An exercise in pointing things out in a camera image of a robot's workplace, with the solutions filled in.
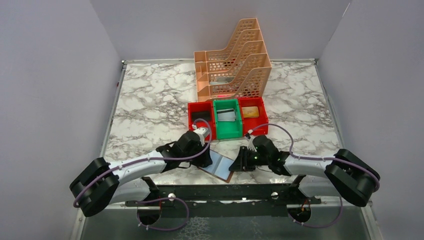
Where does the red bin with black card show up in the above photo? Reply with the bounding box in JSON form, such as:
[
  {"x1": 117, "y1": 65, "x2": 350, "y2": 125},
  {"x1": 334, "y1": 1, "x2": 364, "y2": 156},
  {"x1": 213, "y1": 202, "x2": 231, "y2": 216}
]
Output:
[{"x1": 187, "y1": 101, "x2": 217, "y2": 140}]

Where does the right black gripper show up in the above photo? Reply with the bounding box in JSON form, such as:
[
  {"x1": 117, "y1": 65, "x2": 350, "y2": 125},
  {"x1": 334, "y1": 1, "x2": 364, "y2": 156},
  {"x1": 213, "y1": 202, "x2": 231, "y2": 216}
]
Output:
[{"x1": 229, "y1": 145, "x2": 271, "y2": 171}]

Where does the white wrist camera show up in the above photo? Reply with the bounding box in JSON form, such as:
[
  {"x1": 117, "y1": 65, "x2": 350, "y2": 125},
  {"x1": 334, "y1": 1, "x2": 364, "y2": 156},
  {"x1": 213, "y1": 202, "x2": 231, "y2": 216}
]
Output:
[
  {"x1": 193, "y1": 127, "x2": 211, "y2": 145},
  {"x1": 244, "y1": 129, "x2": 257, "y2": 152}
]

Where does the gold card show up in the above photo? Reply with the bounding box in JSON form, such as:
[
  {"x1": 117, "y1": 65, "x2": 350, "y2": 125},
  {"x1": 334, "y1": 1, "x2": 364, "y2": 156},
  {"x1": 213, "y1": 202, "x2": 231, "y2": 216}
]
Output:
[{"x1": 241, "y1": 106, "x2": 260, "y2": 119}]

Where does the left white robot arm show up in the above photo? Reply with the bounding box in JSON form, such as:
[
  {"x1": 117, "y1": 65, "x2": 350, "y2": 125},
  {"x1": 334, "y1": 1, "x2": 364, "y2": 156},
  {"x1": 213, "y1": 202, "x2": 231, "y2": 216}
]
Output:
[{"x1": 69, "y1": 127, "x2": 212, "y2": 217}]

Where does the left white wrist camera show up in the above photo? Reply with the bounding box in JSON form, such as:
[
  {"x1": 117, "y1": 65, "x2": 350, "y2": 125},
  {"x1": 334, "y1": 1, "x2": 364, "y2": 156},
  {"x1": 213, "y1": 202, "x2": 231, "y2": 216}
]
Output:
[{"x1": 193, "y1": 127, "x2": 211, "y2": 145}]

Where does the green plastic bin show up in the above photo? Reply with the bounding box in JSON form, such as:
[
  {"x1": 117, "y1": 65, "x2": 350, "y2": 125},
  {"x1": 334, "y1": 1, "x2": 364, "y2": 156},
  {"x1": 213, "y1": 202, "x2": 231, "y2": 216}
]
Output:
[{"x1": 213, "y1": 99, "x2": 243, "y2": 140}]

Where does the black card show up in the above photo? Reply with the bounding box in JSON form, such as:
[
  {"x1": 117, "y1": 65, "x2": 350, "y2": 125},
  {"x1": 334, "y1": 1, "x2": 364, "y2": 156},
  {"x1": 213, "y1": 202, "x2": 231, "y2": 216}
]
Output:
[{"x1": 190, "y1": 111, "x2": 212, "y2": 122}]

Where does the peach plastic file organizer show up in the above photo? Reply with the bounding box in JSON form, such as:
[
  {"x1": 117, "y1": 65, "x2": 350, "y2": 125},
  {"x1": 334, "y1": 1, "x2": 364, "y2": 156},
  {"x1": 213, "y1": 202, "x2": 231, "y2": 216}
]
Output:
[{"x1": 194, "y1": 18, "x2": 272, "y2": 102}]

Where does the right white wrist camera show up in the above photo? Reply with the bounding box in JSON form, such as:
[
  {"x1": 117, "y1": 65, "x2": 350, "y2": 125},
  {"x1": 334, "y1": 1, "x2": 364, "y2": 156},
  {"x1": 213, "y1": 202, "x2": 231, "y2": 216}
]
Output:
[{"x1": 244, "y1": 129, "x2": 257, "y2": 152}]

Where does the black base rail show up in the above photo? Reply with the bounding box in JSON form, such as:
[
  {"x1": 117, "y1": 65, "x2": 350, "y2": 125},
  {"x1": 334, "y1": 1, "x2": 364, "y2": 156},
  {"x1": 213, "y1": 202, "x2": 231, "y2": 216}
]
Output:
[{"x1": 125, "y1": 183, "x2": 321, "y2": 218}]

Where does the silver VIP card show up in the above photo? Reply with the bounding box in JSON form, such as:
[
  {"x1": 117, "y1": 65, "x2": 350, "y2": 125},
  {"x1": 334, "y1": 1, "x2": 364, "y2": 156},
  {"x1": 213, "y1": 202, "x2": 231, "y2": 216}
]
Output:
[{"x1": 216, "y1": 108, "x2": 236, "y2": 122}]

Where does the brown leather card holder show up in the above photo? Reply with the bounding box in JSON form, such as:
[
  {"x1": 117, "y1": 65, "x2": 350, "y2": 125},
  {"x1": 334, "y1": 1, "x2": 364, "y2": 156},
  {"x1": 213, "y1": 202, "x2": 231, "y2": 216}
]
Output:
[{"x1": 198, "y1": 150, "x2": 234, "y2": 183}]

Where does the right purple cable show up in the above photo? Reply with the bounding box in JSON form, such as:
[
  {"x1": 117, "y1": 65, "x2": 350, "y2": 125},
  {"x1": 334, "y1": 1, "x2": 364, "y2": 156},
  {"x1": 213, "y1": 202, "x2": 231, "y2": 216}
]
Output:
[{"x1": 245, "y1": 123, "x2": 381, "y2": 229}]

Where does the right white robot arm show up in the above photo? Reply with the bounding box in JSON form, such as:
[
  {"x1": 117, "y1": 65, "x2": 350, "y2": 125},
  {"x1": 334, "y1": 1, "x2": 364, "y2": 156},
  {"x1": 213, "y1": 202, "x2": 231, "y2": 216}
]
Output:
[{"x1": 228, "y1": 133, "x2": 381, "y2": 207}]

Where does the red bin with gold card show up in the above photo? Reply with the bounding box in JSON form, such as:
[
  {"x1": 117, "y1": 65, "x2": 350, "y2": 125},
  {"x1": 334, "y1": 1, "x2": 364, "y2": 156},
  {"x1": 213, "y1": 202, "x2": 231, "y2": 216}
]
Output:
[{"x1": 238, "y1": 97, "x2": 269, "y2": 135}]

